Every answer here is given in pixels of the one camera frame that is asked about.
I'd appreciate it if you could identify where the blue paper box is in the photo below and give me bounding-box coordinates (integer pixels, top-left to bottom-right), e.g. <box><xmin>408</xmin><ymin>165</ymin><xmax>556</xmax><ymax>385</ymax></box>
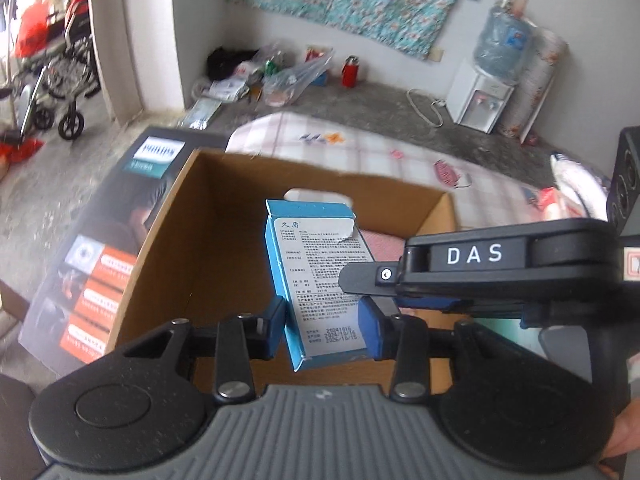
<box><xmin>264</xmin><ymin>199</ymin><xmax>378</xmax><ymax>373</ymax></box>

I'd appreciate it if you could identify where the clear flat packet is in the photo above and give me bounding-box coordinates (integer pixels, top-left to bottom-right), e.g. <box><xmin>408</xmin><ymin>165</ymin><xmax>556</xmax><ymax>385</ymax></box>
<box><xmin>182</xmin><ymin>99</ymin><xmax>223</xmax><ymax>131</ymax></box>

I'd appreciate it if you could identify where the red thermos bottle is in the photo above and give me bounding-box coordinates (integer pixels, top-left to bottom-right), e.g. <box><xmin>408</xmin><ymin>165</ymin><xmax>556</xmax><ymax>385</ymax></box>
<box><xmin>341</xmin><ymin>56</ymin><xmax>361</xmax><ymax>88</ymax></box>

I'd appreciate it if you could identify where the person's right hand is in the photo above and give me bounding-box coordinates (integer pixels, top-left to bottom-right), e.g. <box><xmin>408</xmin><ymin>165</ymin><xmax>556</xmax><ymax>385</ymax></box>
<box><xmin>614</xmin><ymin>401</ymin><xmax>640</xmax><ymax>461</ymax></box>

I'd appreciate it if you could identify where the red plastic bag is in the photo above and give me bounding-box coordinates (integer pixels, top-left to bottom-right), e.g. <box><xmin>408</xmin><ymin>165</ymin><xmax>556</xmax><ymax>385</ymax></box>
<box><xmin>0</xmin><ymin>140</ymin><xmax>46</xmax><ymax>166</ymax></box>
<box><xmin>15</xmin><ymin>0</ymin><xmax>56</xmax><ymax>58</ymax></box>

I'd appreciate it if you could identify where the wheelchair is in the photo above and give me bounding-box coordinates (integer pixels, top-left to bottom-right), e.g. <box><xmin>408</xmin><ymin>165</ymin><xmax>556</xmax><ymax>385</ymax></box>
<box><xmin>10</xmin><ymin>0</ymin><xmax>101</xmax><ymax>141</ymax></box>

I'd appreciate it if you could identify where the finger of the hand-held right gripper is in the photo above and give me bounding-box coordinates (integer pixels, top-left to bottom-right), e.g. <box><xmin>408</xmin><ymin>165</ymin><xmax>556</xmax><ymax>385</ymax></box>
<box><xmin>337</xmin><ymin>259</ymin><xmax>402</xmax><ymax>297</ymax></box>
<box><xmin>395</xmin><ymin>293</ymin><xmax>474</xmax><ymax>314</ymax></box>

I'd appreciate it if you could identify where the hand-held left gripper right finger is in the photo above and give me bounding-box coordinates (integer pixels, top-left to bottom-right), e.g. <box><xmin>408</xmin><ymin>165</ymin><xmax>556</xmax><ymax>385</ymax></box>
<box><xmin>359</xmin><ymin>296</ymin><xmax>501</xmax><ymax>403</ymax></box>

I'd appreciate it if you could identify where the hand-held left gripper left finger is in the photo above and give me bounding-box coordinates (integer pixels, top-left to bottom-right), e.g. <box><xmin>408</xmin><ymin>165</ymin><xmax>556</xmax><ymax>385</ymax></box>
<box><xmin>121</xmin><ymin>296</ymin><xmax>287</xmax><ymax>407</ymax></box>

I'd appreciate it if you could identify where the rolled floral mat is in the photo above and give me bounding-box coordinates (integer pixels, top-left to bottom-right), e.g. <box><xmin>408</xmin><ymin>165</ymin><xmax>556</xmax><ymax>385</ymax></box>
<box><xmin>497</xmin><ymin>27</ymin><xmax>570</xmax><ymax>143</ymax></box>

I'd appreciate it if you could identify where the white water dispenser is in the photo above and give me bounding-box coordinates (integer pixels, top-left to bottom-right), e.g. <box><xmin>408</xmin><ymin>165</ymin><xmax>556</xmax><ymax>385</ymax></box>
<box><xmin>445</xmin><ymin>57</ymin><xmax>516</xmax><ymax>135</ymax></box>

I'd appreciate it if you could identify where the black bag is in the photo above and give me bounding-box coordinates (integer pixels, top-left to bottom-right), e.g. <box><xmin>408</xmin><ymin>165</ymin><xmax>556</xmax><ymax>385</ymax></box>
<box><xmin>206</xmin><ymin>46</ymin><xmax>258</xmax><ymax>82</ymax></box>

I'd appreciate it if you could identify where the clear plastic bag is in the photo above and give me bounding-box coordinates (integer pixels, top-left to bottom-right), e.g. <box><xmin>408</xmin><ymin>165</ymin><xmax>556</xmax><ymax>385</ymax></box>
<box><xmin>260</xmin><ymin>52</ymin><xmax>333</xmax><ymax>107</ymax></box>

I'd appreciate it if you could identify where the dark printed appliance box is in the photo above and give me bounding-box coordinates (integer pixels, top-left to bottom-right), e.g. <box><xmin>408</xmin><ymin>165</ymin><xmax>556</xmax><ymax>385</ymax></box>
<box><xmin>17</xmin><ymin>127</ymin><xmax>231</xmax><ymax>378</ymax></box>

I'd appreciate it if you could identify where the pink towel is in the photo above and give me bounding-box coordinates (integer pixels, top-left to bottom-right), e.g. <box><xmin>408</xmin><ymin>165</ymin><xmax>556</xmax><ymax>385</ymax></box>
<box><xmin>357</xmin><ymin>229</ymin><xmax>408</xmax><ymax>263</ymax></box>

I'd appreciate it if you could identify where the brown cardboard box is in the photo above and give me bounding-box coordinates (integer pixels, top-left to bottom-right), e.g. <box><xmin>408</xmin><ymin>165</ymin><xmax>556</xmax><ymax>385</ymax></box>
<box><xmin>102</xmin><ymin>147</ymin><xmax>458</xmax><ymax>396</ymax></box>

